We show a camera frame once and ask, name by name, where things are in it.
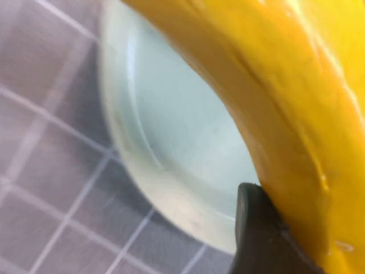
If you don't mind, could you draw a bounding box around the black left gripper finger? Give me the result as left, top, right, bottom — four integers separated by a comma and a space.
233, 182, 326, 274

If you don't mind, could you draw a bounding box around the yellow toy banana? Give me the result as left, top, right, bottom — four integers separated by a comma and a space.
121, 0, 365, 274

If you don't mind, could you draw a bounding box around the light green round plate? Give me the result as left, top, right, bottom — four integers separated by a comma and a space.
98, 0, 263, 255

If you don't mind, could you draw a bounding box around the grey checked tablecloth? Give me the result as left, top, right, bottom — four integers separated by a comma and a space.
0, 0, 237, 274

